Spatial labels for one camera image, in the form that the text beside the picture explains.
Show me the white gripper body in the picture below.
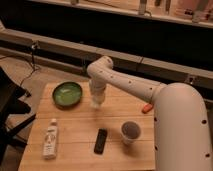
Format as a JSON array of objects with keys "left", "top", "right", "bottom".
[{"left": 89, "top": 81, "right": 106, "bottom": 102}]

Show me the white sponge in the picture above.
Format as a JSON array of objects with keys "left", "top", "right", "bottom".
[{"left": 91, "top": 99, "right": 102, "bottom": 109}]

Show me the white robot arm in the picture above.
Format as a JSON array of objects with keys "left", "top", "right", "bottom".
[{"left": 87, "top": 56, "right": 213, "bottom": 171}]

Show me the green ceramic bowl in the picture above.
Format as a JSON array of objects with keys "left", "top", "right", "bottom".
[{"left": 52, "top": 82, "right": 83, "bottom": 108}]

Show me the black remote control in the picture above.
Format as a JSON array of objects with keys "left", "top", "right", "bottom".
[{"left": 94, "top": 129, "right": 108, "bottom": 154}]

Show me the small orange object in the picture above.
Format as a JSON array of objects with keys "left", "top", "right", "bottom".
[{"left": 142, "top": 104, "right": 153, "bottom": 114}]

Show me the white paper cup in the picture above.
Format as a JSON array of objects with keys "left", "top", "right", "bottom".
[{"left": 121, "top": 121, "right": 141, "bottom": 145}]

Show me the white plastic bottle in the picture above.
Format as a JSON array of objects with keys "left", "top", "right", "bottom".
[{"left": 43, "top": 118, "right": 58, "bottom": 159}]

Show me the black chair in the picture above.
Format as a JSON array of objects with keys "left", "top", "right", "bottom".
[{"left": 0, "top": 67, "right": 35, "bottom": 164}]

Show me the black floor cable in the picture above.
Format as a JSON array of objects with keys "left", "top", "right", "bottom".
[{"left": 0, "top": 54, "right": 41, "bottom": 88}]

